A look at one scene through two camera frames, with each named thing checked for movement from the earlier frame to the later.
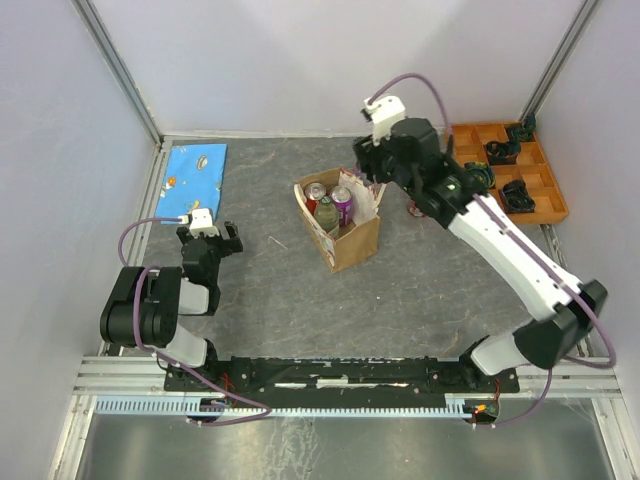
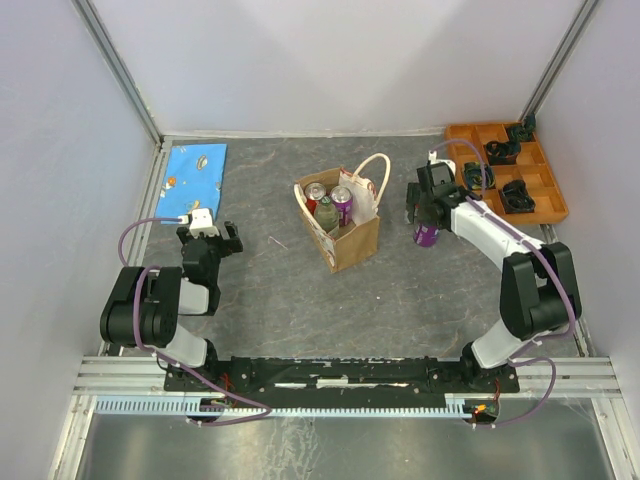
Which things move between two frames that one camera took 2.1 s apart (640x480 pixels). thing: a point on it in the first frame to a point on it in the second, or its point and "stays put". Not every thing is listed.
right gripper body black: [383, 159] to [414, 196]
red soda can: [314, 192] stays put
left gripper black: [231, 245] stays put
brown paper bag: [357, 243] stays put
